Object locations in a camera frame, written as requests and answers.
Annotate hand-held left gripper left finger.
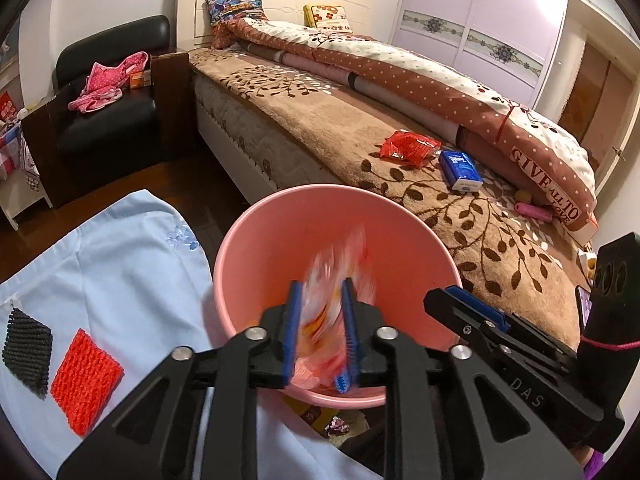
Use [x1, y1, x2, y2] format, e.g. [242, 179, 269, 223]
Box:
[56, 281, 304, 480]

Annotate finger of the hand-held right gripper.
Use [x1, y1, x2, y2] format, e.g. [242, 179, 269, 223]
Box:
[424, 288, 504, 352]
[444, 285, 511, 334]

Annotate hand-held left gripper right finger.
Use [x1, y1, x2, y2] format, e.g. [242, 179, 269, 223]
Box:
[334, 280, 585, 480]

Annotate red white snack wrapper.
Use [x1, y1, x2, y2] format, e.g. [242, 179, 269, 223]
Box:
[292, 225, 378, 391]

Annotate pink plastic bucket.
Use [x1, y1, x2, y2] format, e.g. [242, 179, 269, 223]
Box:
[212, 184, 463, 407]

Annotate yellow candy wrapper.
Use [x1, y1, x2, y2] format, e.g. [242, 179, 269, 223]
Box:
[300, 402, 341, 428]

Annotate small pink object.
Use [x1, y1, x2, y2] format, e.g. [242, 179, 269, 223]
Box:
[515, 202, 555, 222]

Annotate blue tissue pack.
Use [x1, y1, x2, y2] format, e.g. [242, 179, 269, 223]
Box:
[438, 149, 482, 192]

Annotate light blue cloth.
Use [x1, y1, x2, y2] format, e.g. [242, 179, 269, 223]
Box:
[0, 189, 381, 480]

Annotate red snack packet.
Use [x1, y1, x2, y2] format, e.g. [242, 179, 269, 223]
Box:
[379, 130, 443, 170]

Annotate brown leaf pattern blanket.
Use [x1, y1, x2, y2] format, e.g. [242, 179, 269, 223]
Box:
[187, 47, 596, 356]

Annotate brown wooden door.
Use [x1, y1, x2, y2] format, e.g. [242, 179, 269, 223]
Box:
[557, 40, 628, 161]

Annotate red foam net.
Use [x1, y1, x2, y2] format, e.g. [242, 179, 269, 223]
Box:
[50, 328, 125, 437]

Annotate brown dotted quilt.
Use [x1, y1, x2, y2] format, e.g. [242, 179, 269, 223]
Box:
[212, 15, 598, 233]

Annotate black foam net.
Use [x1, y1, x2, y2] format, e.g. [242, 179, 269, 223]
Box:
[1, 308, 54, 400]

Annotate lilac sliding wardrobe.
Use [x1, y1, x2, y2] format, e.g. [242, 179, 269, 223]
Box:
[390, 0, 571, 111]

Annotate black leather armchair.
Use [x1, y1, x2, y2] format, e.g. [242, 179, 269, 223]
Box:
[20, 15, 196, 209]

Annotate pink dotted clothes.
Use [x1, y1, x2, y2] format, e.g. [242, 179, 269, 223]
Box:
[68, 51, 150, 113]

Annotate yellow flowered pillow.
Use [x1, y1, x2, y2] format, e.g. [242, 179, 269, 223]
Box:
[303, 4, 353, 32]

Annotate colourful printed pillow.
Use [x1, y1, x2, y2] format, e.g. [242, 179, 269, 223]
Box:
[204, 0, 265, 48]

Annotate red bag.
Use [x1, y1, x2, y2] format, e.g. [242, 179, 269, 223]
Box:
[0, 91, 18, 133]

